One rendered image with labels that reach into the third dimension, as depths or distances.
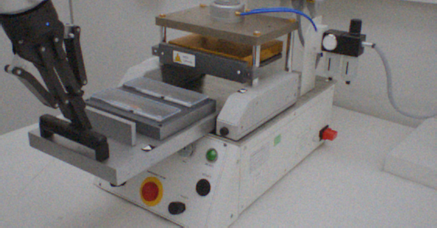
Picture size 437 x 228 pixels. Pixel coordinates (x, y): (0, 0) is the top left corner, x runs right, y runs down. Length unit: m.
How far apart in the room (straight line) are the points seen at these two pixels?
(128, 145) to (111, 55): 1.55
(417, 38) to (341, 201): 0.57
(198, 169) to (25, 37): 0.43
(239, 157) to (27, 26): 0.46
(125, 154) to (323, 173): 0.57
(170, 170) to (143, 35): 1.21
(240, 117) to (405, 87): 0.72
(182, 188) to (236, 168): 0.12
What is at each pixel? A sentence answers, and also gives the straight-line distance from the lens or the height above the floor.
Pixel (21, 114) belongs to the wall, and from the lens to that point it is 2.52.
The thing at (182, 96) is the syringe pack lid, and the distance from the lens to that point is 0.96.
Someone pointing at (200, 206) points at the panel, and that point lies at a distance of 0.99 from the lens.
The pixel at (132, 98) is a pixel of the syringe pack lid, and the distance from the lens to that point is 0.95.
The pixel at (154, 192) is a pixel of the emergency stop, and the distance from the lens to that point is 1.04.
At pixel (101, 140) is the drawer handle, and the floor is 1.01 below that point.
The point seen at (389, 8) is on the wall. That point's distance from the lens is 1.52.
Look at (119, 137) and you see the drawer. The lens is 0.86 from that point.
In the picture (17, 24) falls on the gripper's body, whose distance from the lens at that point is 0.72.
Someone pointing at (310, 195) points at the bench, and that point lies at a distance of 1.14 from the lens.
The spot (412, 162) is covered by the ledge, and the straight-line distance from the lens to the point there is 1.26.
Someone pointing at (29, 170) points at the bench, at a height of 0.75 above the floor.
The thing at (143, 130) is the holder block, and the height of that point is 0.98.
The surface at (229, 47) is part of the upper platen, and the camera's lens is 1.09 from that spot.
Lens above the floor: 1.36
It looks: 23 degrees down
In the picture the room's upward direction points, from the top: 1 degrees clockwise
